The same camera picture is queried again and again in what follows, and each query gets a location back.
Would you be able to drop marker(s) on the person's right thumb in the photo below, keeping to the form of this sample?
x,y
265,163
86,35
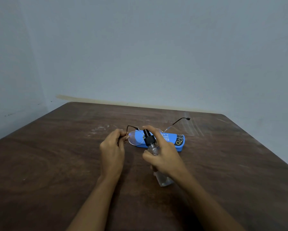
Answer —
x,y
150,158

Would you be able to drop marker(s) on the thin metal frame eyeglasses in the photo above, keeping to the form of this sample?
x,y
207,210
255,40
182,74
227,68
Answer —
x,y
136,137

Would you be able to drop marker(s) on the person's left forearm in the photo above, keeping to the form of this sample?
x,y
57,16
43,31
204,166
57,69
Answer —
x,y
93,206

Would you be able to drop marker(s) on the person's right hand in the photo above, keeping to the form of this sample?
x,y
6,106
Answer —
x,y
166,158

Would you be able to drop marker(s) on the blue eyeglasses case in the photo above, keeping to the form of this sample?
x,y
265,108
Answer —
x,y
172,141

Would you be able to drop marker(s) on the person's left thumb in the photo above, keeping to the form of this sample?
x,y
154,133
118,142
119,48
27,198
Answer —
x,y
123,141

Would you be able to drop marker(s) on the person's right forearm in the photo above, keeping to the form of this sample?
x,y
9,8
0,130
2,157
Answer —
x,y
206,204

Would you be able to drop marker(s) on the clear spray bottle black nozzle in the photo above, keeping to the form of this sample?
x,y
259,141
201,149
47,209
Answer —
x,y
156,158

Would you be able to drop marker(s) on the person's left hand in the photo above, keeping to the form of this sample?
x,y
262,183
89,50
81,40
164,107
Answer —
x,y
112,156

